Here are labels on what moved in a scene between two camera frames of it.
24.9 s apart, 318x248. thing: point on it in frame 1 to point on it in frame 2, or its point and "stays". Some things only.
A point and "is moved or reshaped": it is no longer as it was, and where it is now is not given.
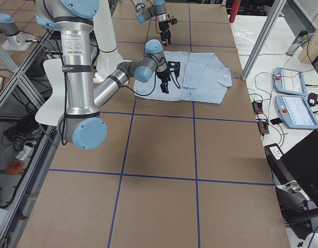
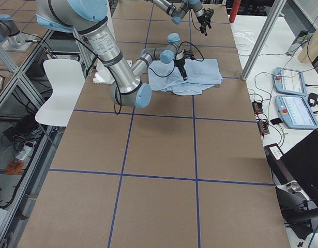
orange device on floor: x=14 y=166 stays
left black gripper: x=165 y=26 to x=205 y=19
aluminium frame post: x=275 y=8 stays
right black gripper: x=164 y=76 to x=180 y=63
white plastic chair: x=53 y=111 stays
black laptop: x=305 y=163 stays
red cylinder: x=234 y=11 stays
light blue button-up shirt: x=203 y=78 is moved or reshaped
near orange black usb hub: x=263 y=127 stays
